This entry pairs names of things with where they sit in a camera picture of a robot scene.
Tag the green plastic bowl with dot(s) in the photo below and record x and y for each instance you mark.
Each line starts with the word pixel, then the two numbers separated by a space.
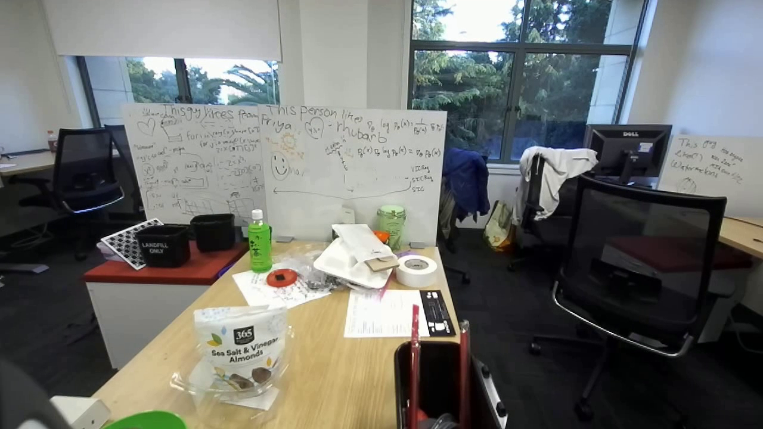
pixel 146 421

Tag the whiteboard with smiley drawing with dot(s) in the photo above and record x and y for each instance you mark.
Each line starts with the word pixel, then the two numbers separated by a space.
pixel 359 175

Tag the small tan cardboard piece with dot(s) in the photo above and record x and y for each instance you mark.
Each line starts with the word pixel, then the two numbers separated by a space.
pixel 383 263

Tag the white tape roll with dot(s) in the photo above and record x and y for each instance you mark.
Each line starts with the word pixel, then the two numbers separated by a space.
pixel 417 273

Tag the clear plastic wrapper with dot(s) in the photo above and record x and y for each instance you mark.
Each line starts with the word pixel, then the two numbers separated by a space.
pixel 318 275

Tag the blue jacket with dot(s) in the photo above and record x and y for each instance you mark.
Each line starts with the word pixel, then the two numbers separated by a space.
pixel 469 181

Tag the printed white paper sheet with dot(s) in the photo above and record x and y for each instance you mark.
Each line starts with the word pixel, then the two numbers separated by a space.
pixel 383 316

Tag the black remote control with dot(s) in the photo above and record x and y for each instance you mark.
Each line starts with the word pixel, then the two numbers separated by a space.
pixel 437 313

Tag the yellow bag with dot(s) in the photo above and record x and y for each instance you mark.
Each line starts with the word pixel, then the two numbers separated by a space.
pixel 500 230

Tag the red tape roll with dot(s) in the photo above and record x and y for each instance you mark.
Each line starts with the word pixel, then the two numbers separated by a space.
pixel 282 277

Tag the green plastic bottle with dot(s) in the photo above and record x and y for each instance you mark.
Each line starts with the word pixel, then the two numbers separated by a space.
pixel 260 241

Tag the red stick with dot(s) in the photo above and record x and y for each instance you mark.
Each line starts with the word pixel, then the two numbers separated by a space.
pixel 467 372
pixel 417 358

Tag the black chair holding jacket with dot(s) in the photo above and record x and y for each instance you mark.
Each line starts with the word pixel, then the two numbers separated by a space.
pixel 535 205

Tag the plain black bin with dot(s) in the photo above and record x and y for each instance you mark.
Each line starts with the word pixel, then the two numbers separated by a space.
pixel 215 231

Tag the white jacket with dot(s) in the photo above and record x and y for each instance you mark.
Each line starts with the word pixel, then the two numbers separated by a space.
pixel 562 168

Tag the large dark framed window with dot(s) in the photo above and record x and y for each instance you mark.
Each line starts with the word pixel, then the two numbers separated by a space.
pixel 516 79

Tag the whiteboard with black writing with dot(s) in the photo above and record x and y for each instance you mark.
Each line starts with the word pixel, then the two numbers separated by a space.
pixel 199 157

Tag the small window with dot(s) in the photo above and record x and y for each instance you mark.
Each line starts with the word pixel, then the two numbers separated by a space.
pixel 176 85

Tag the black computer monitor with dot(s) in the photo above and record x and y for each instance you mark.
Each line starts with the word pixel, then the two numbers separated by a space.
pixel 628 151

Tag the black mesh office chair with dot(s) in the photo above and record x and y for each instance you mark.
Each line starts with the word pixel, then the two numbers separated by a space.
pixel 635 253

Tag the white cabinet with red top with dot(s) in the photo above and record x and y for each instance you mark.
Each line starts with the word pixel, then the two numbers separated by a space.
pixel 145 317

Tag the white grid tray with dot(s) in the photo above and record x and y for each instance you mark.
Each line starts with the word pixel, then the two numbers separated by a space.
pixel 120 241

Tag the white roller blind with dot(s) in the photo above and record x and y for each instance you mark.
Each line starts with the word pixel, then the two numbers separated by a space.
pixel 159 26

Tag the small whiteboard with writing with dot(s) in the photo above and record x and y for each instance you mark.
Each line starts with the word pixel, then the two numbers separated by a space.
pixel 717 170

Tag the dark red topped cabinet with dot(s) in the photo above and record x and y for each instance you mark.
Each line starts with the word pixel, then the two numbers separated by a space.
pixel 735 257

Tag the wooden office desk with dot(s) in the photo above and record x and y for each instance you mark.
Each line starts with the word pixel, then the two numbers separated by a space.
pixel 743 237

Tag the white power box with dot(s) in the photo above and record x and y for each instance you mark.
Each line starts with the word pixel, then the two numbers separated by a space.
pixel 80 416

